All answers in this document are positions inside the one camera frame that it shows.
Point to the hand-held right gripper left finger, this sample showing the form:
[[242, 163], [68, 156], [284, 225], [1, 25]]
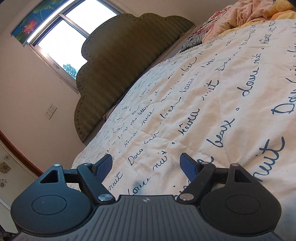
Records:
[[104, 169]]

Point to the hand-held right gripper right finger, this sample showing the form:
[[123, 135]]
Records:
[[188, 168]]

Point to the beige pillow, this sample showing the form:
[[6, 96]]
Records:
[[108, 112]]

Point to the white script-printed blanket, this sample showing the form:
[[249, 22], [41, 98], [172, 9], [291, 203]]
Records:
[[208, 104]]

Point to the white door with flower stickers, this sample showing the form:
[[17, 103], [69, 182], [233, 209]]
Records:
[[11, 180]]

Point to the olive padded headboard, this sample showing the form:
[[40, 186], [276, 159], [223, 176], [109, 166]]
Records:
[[120, 67]]

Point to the black and white patterned pillow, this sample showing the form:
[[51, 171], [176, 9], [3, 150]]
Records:
[[193, 42]]

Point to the window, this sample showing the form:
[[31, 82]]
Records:
[[67, 44]]

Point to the pink and yellow floral quilt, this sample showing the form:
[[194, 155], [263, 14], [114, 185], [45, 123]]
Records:
[[242, 16]]

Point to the blue floral window blind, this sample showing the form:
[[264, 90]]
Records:
[[34, 19]]

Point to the white wall socket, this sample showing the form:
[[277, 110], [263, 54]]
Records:
[[51, 108]]

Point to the brown wooden door frame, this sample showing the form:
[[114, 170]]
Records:
[[18, 155]]

